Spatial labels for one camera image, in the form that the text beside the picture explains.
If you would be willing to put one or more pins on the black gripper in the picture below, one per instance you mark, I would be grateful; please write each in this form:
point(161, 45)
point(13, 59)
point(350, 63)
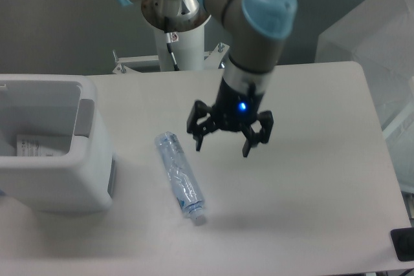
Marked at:
point(232, 111)

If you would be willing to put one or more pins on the crushed clear plastic bottle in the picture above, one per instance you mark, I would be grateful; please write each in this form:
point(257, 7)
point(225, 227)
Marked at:
point(181, 178)

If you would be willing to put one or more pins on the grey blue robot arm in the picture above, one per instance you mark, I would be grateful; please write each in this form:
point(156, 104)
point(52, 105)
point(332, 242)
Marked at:
point(259, 29)

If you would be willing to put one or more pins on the white trash can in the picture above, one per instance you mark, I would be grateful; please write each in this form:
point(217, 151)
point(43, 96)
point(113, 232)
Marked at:
point(80, 181)

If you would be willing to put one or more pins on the black device at table corner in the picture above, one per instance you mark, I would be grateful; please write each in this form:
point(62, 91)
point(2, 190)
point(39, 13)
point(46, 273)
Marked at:
point(403, 243)

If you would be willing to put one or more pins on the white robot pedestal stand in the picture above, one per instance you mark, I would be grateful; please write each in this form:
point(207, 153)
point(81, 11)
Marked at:
point(175, 51)

